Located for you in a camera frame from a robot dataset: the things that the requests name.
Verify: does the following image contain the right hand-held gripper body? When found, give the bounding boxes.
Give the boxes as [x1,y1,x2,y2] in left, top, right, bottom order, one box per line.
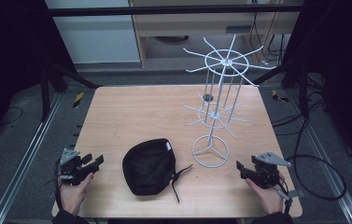
[245,151,292,189]

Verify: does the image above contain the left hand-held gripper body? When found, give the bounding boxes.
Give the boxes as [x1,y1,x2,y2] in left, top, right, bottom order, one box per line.
[59,147,100,187]

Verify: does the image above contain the person's right hand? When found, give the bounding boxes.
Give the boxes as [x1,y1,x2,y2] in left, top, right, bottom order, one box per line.
[245,178,286,217]

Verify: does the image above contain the person's left hand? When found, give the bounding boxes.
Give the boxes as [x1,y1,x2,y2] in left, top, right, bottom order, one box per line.
[58,172,94,217]

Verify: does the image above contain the black fabric cap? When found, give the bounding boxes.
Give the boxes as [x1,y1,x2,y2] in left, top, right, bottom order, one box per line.
[121,137,194,203]

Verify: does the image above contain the yellow black striped tape marker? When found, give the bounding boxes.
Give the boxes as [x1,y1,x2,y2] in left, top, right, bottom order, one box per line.
[72,91,85,109]
[271,89,290,104]

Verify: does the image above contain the black metal stand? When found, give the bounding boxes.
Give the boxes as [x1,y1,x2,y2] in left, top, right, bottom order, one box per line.
[252,58,311,117]
[38,59,104,123]

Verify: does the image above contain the white cabinet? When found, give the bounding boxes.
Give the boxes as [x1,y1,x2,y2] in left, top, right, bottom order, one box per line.
[44,0,142,65]

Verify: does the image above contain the light wooden desk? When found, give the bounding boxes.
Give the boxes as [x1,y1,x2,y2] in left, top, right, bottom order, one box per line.
[129,0,304,68]

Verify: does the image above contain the left hand-held gripper cable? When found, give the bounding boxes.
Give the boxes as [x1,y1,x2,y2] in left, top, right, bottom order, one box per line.
[52,158,64,210]

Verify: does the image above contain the hand-held gripper cable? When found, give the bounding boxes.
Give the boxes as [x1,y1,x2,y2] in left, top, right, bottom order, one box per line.
[52,158,64,210]
[276,178,293,217]

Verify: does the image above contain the right hand-held gripper cable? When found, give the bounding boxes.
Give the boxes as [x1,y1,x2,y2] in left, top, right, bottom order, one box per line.
[276,178,293,217]

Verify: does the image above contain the white wire display rack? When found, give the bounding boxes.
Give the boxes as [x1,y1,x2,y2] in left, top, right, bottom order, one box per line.
[181,34,277,169]

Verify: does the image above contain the aluminium floor rail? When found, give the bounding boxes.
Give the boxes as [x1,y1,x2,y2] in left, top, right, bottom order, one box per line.
[288,89,352,224]
[0,92,63,224]

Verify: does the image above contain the long black looped floor cable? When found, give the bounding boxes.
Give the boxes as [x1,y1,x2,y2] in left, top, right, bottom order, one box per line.
[292,116,348,202]

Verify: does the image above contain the thin black floor cable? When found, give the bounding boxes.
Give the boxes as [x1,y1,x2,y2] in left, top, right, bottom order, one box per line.
[0,105,24,127]

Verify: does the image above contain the bundle of hanging desk cables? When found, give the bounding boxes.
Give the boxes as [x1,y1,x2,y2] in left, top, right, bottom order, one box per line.
[248,12,288,65]

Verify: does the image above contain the black horizontal frame bar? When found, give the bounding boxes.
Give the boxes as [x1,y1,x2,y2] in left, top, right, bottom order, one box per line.
[47,5,304,17]

